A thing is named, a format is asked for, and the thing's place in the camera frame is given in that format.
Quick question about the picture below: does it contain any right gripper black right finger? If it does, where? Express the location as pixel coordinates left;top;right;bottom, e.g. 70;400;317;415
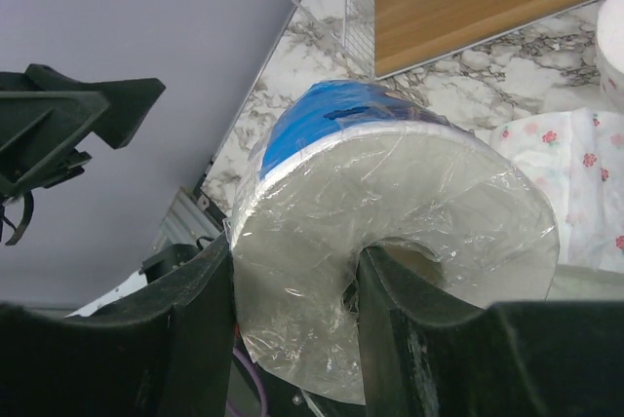
357;247;623;416

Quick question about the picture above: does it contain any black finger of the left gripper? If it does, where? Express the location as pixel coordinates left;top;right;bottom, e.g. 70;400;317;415
1;64;166;198

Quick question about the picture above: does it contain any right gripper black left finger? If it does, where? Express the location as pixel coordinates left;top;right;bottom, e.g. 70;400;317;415
1;236;235;416

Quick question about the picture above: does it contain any blue-bottom paper roll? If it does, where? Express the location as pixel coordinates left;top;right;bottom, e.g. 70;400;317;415
227;80;560;404

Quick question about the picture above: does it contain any pink dotted paper roll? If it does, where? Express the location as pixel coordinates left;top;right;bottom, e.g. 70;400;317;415
489;108;623;273

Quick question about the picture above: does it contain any plain white bottom paper roll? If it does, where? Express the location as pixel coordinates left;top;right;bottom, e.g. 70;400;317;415
596;0;624;112

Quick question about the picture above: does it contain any aluminium frame rail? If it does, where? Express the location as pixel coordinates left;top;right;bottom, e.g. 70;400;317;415
149;187;225;255

